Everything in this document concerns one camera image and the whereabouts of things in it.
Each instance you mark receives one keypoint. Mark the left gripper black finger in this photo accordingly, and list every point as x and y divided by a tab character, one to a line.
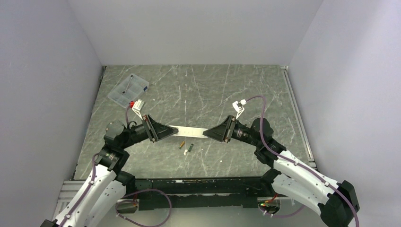
158	127
164	132

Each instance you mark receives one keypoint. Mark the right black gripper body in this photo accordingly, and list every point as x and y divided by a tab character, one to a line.
241	132

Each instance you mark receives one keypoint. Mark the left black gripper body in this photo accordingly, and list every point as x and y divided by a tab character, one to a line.
138	134

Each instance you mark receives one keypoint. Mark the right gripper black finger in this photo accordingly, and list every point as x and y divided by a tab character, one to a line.
222	127
218	134

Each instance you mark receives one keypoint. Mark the white remote control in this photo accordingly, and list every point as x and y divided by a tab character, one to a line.
190	132

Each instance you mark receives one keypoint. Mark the green AA battery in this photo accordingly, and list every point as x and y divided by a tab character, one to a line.
190	147

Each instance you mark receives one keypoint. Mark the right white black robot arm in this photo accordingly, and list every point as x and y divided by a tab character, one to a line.
336	203

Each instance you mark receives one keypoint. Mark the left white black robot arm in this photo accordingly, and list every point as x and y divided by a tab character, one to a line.
107	183

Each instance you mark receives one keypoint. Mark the clear plastic organizer box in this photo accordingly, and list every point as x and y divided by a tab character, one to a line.
130	89

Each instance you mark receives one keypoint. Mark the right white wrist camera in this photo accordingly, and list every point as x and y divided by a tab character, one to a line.
239	107

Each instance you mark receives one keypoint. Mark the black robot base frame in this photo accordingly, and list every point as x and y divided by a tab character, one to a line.
160	193

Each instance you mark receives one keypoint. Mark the aluminium rail right edge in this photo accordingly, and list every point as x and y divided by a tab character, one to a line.
284	71

